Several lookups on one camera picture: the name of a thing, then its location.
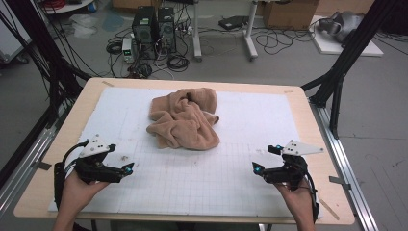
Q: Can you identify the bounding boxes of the white foam mat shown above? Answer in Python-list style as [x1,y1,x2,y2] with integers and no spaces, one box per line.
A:
[47,87,324,219]

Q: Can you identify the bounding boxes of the small black computer tower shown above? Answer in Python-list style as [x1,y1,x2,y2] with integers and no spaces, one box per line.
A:
[157,7,177,54]

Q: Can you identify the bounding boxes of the large black computer tower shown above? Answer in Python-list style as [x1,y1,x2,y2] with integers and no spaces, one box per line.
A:
[132,5,158,61]

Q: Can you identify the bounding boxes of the white floor board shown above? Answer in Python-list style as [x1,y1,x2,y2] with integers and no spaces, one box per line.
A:
[309,14,384,58]

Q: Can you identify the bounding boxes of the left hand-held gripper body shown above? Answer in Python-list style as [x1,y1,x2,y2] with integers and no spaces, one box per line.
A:
[75,134,124,185]

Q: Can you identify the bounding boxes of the clear plastic bag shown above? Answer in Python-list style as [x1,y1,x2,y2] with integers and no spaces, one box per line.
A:
[68,13,99,39]

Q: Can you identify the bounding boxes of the white round table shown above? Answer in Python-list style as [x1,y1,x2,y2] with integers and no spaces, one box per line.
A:
[41,0,97,15]

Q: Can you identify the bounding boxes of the right hand-held gripper cable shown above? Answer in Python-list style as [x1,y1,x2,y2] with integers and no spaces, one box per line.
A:
[301,172,321,224]

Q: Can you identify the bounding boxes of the white desk legs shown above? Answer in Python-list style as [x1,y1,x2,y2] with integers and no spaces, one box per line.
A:
[191,0,259,63]

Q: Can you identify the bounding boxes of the thin wooden stick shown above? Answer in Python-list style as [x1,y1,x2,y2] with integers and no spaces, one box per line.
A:
[317,195,341,221]

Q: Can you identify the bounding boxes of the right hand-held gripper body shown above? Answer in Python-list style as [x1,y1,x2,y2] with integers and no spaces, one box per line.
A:
[264,140,324,191]

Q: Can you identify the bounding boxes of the brown towel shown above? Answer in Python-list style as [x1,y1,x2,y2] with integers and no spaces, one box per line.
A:
[145,87,221,151]

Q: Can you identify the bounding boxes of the black frame strut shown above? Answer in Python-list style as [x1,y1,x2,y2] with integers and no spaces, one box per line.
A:
[300,0,402,140]

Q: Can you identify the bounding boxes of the small coiled black cable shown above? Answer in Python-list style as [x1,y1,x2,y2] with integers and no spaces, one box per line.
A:
[105,39,123,56]

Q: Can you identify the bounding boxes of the white power supply unit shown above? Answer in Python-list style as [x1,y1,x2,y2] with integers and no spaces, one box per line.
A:
[121,38,135,64]

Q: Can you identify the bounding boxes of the tangled cable bundle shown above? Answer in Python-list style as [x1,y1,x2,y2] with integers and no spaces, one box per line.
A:
[128,62,153,80]

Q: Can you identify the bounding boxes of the large cardboard box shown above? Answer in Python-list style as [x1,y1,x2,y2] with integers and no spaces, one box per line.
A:
[263,0,320,31]

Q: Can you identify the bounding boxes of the grey rounded machine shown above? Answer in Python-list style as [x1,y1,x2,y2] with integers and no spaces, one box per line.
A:
[317,11,365,43]

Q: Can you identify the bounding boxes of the hand-held gripper cable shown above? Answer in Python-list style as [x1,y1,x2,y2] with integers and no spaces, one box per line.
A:
[301,172,321,224]
[53,139,90,211]

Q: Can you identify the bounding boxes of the black flat device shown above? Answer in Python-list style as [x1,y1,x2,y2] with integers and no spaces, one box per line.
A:
[218,14,249,32]

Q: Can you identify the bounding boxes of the person's left hand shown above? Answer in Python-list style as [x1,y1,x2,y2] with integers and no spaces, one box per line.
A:
[61,171,110,211]

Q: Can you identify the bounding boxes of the black frame with cables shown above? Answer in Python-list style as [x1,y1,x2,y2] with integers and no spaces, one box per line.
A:
[0,0,92,129]

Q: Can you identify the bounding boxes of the left hand-held gripper cable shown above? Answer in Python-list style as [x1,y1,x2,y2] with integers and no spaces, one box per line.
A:
[53,139,90,211]

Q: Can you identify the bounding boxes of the grey metal bracket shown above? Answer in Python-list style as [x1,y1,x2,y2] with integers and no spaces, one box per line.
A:
[329,175,352,191]

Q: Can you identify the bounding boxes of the aluminium rail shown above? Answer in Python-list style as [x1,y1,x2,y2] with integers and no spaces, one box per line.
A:
[309,99,379,231]
[0,95,76,219]

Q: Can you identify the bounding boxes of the person's right hand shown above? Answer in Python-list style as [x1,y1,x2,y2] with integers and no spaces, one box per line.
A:
[275,184,314,219]

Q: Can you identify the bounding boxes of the loose black floor cables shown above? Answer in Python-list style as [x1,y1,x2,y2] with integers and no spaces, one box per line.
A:
[255,27,317,56]

